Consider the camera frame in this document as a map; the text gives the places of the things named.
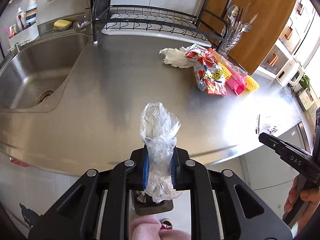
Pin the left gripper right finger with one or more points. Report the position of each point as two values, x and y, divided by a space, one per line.
222 205

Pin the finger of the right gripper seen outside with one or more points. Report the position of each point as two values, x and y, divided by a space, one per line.
270 141

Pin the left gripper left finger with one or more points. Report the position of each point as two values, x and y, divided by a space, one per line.
95 203

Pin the yellow foam fruit net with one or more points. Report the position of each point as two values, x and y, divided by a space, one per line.
252 85

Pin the pink snack bag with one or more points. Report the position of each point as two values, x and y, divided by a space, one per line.
235 80

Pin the red snack wrapper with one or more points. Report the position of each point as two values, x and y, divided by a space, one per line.
209 74

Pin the clear plastic bag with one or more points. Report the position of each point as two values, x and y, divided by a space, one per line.
158 129

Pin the black trash bin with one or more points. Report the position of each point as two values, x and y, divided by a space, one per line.
144 205

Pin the steel kitchen sink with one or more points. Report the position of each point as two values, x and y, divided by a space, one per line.
33 79

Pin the person's right hand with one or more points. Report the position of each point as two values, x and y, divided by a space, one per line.
310 202

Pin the pink fleece garment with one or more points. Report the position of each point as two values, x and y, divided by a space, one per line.
149 227

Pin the white kettle appliance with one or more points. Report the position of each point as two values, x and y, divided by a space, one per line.
291 73

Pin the red box on floor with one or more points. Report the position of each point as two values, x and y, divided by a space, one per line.
18 162

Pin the red slipper shoe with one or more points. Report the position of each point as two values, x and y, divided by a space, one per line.
166 224

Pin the glass cutlery holder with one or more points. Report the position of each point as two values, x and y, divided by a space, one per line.
232 38

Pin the white tissue near rack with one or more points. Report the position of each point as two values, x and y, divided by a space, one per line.
175 57

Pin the yellow sponge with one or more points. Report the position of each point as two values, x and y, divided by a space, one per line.
61 25

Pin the black wire dish rack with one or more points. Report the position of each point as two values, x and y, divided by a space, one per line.
174 19

